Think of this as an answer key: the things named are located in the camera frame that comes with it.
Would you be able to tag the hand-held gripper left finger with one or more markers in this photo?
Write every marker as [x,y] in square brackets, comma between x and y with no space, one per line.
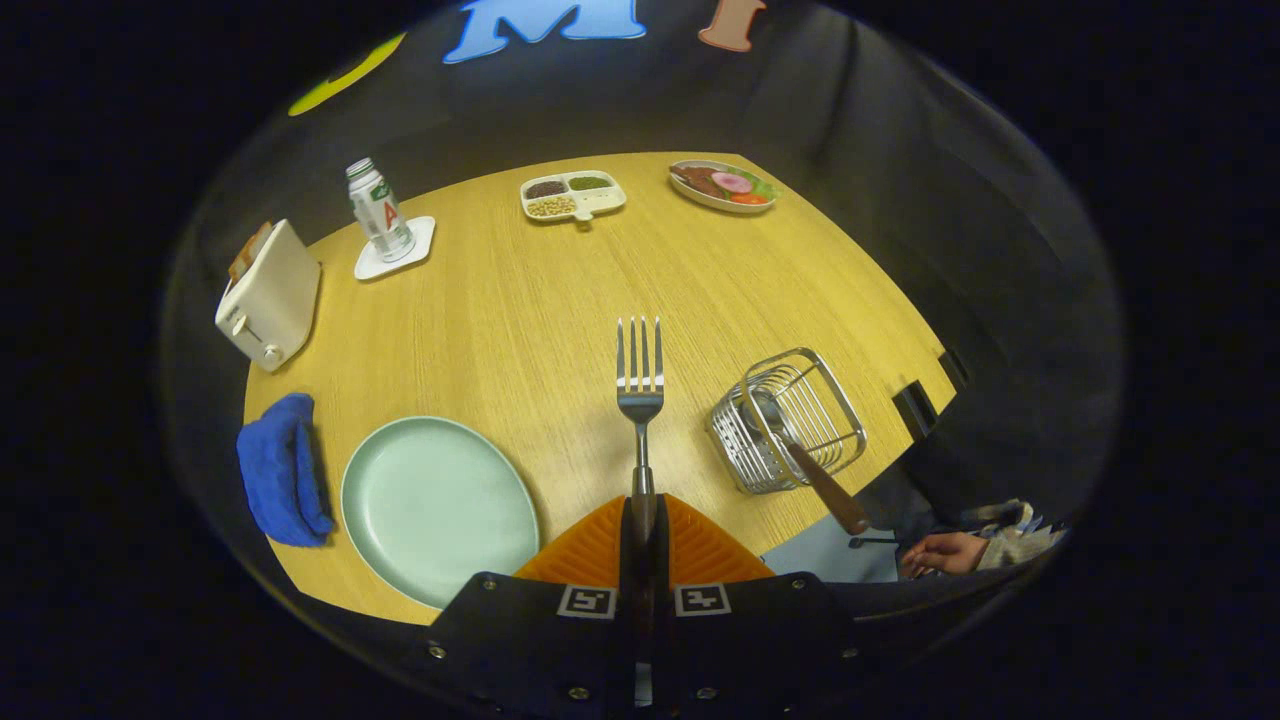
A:
[540,640]

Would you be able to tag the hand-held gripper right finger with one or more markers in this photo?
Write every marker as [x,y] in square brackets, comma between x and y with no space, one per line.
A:
[750,640]

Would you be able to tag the pale green oval plate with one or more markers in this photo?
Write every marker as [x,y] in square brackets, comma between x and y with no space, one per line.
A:
[440,510]

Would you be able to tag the black table clamp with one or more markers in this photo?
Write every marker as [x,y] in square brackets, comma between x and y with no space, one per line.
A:
[915,410]
[955,368]

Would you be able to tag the person's patterned sleeve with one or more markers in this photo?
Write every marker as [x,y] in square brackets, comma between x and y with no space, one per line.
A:
[1020,535]

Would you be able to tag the blue cloth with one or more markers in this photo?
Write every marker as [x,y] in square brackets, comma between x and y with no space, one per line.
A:
[280,470]

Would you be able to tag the white square coaster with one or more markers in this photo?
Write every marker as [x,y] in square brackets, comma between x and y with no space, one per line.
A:
[375,268]

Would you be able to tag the white toaster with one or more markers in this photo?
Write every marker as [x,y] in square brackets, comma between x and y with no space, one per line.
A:
[275,300]

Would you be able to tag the white divided bean tray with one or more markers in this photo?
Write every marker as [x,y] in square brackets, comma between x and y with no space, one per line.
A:
[572,197]

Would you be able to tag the small clear plastic bottle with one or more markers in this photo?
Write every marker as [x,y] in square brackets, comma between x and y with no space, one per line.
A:
[382,215]

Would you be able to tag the plate of toy food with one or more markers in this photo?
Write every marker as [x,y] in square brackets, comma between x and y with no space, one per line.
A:
[720,187]

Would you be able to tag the toasted bread slice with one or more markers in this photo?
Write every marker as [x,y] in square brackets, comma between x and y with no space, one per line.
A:
[250,250]

